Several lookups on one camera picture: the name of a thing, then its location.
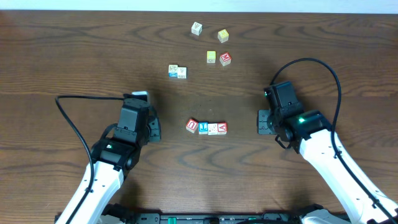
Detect red U block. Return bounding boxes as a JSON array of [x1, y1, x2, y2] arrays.
[[185, 119, 199, 133]]

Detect red A block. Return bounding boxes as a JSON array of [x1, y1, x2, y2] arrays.
[[217, 122, 228, 135]]

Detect blue J block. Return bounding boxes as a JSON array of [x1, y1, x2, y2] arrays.
[[198, 122, 208, 135]]

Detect white block red dots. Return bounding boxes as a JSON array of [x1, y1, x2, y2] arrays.
[[208, 123, 218, 135]]

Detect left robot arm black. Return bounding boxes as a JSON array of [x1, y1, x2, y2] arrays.
[[56, 91, 161, 223]]

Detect white block blue picture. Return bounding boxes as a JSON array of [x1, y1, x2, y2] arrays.
[[168, 64, 178, 77]]

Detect white block black text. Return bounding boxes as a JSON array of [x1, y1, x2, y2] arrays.
[[177, 67, 187, 79]]

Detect red M block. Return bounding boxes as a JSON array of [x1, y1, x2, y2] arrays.
[[220, 52, 232, 66]]

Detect yellow-green block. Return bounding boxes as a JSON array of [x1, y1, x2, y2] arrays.
[[206, 51, 216, 63]]

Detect yellow block top right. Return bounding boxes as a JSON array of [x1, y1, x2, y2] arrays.
[[218, 29, 229, 43]]

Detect white block top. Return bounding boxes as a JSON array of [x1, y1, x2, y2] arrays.
[[191, 22, 203, 35]]

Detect right camera cable black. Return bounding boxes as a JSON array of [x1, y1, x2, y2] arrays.
[[269, 57, 398, 223]]

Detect camera cable black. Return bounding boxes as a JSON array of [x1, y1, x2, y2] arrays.
[[55, 95, 123, 224], [269, 57, 398, 223]]

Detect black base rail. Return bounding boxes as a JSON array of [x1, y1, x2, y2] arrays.
[[102, 203, 352, 224]]

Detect left camera cable black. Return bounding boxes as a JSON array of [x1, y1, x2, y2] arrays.
[[55, 95, 123, 224]]

